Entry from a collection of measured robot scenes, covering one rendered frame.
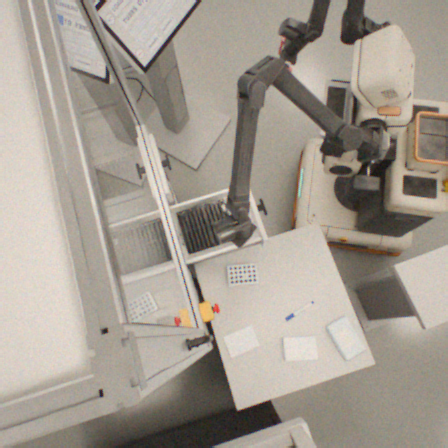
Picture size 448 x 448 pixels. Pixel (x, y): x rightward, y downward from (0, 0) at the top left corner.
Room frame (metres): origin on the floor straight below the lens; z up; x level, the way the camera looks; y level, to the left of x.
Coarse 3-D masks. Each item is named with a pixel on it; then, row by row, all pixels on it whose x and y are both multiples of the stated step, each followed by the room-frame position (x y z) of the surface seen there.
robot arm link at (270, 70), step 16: (256, 64) 0.71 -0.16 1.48; (272, 64) 0.67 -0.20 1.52; (240, 80) 0.67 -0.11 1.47; (256, 80) 0.64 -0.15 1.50; (272, 80) 0.64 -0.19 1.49; (288, 80) 0.65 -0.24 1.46; (288, 96) 0.63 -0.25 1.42; (304, 96) 0.63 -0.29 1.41; (304, 112) 0.61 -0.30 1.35; (320, 112) 0.60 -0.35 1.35; (336, 128) 0.57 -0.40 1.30; (352, 128) 0.56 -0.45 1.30; (352, 144) 0.52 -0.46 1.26
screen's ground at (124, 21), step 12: (108, 0) 1.33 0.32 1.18; (132, 0) 1.37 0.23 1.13; (180, 0) 1.45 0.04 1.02; (192, 0) 1.47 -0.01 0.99; (132, 12) 1.33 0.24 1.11; (180, 12) 1.41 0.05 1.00; (120, 24) 1.27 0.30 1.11; (120, 36) 1.23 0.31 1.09; (168, 36) 1.30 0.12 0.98; (132, 48) 1.21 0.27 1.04; (144, 48) 1.23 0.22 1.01; (156, 48) 1.24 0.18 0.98; (144, 60) 1.18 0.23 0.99
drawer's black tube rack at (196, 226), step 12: (204, 204) 0.52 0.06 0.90; (216, 204) 0.51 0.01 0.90; (180, 216) 0.49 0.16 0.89; (192, 216) 0.48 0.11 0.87; (204, 216) 0.47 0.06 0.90; (216, 216) 0.47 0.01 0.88; (180, 228) 0.43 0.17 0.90; (192, 228) 0.42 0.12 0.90; (204, 228) 0.42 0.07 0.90; (192, 240) 0.37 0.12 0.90; (204, 240) 0.37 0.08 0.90; (216, 240) 0.36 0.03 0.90; (192, 252) 0.33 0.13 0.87
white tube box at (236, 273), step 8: (240, 264) 0.27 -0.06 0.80; (248, 264) 0.26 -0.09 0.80; (256, 264) 0.26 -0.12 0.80; (232, 272) 0.24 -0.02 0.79; (240, 272) 0.24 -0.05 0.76; (248, 272) 0.23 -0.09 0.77; (256, 272) 0.22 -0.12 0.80; (232, 280) 0.20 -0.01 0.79; (240, 280) 0.20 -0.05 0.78; (248, 280) 0.19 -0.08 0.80; (256, 280) 0.19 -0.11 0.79
